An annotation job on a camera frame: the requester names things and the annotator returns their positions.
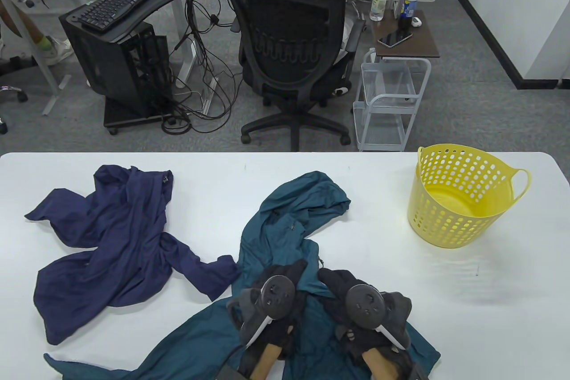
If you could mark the person's left hand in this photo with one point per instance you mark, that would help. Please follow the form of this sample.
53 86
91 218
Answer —
282 333

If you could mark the person's right hand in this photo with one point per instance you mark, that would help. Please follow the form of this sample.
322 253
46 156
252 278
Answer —
334 279

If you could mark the teal zipper clothes jacket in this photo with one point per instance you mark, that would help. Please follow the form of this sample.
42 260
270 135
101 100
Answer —
276 237

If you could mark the navy blue clothes jacket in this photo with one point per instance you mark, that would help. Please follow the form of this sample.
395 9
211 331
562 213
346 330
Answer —
116 237

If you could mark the person's left forearm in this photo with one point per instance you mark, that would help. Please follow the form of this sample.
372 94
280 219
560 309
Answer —
262 362

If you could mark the person's right forearm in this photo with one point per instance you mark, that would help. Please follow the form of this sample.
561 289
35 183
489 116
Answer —
383 364

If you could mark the grey right hand controller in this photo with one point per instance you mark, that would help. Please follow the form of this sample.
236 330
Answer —
365 304

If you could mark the yellow perforated plastic basket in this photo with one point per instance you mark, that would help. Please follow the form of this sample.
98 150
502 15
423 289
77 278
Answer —
449 219

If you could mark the black mesh office chair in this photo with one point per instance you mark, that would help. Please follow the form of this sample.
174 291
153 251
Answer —
289 86

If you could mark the black smartphone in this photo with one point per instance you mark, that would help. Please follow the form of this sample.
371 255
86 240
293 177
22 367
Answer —
394 39

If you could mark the brown side table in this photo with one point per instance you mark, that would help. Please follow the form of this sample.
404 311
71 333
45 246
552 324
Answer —
423 39

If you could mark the black rolling computer platform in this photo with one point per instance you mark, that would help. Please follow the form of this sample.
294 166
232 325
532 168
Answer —
120 115

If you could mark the blue cap soda bottle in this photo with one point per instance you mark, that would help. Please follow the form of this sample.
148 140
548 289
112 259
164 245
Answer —
407 8

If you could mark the black computer tower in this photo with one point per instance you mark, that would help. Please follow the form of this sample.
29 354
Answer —
98 59

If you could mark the black keyboard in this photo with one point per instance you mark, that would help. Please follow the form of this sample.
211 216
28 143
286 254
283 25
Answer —
118 3

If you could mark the chrome chair base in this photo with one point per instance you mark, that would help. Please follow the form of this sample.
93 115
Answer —
18 96

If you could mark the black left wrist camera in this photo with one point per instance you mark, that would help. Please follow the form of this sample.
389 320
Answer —
229 373

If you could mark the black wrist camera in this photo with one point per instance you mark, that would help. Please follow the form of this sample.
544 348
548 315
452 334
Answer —
229 373
418 373

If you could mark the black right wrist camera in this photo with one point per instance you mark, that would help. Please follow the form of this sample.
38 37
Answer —
418 373

